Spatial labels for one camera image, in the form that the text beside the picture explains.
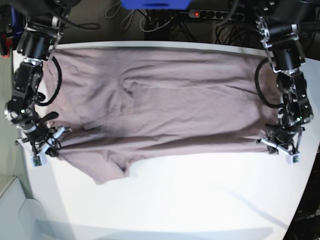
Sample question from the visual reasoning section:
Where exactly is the grey side table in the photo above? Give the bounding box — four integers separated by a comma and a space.
0, 177, 58, 240

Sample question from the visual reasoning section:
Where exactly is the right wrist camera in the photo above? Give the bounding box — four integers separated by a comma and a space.
30, 153, 48, 168

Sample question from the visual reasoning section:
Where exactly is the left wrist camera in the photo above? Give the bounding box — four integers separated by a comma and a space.
286, 152, 301, 166

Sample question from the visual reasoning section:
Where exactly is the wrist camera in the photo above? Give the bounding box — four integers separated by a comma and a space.
30, 153, 48, 168
286, 152, 301, 166

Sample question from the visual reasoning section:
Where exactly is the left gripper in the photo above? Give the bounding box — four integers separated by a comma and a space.
256, 124, 304, 156

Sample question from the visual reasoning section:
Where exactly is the white cable loop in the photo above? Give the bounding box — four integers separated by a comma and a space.
120, 9, 137, 30

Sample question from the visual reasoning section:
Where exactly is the blue box at top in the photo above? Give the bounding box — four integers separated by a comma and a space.
120, 0, 191, 10

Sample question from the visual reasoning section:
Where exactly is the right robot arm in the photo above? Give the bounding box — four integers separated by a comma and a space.
0, 0, 100, 161

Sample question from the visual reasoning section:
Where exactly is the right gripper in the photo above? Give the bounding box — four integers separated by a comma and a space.
15, 126, 72, 157

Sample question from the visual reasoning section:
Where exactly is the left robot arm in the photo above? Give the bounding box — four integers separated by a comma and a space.
249, 0, 320, 159

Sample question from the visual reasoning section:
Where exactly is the black power strip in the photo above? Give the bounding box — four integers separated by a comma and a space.
187, 9, 245, 23

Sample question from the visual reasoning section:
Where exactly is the mauve t-shirt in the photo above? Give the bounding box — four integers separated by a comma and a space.
47, 48, 278, 184

